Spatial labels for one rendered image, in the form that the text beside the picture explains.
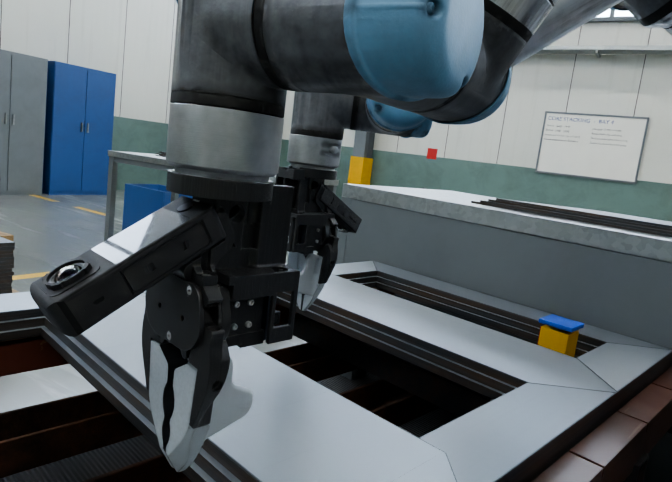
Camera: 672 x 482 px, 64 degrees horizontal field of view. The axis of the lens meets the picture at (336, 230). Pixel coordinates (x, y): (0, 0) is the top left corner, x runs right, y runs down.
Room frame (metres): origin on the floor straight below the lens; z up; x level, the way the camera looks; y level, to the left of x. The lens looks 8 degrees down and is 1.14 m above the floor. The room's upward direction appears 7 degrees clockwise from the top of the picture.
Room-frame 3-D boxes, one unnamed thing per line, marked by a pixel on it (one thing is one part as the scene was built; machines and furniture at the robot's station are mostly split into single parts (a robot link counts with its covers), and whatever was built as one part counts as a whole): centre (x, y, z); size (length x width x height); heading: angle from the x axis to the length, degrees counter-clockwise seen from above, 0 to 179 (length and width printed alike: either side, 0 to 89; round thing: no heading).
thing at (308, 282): (0.76, 0.04, 0.95); 0.06 x 0.03 x 0.09; 137
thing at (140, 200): (5.40, 1.80, 0.29); 0.61 x 0.43 x 0.57; 57
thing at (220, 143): (0.37, 0.08, 1.13); 0.08 x 0.08 x 0.05
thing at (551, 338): (0.95, -0.43, 0.78); 0.05 x 0.05 x 0.19; 47
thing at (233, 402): (0.36, 0.07, 0.95); 0.06 x 0.03 x 0.09; 137
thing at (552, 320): (0.95, -0.43, 0.88); 0.06 x 0.06 x 0.02; 47
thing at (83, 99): (8.45, 4.24, 0.97); 1.00 x 0.49 x 1.95; 148
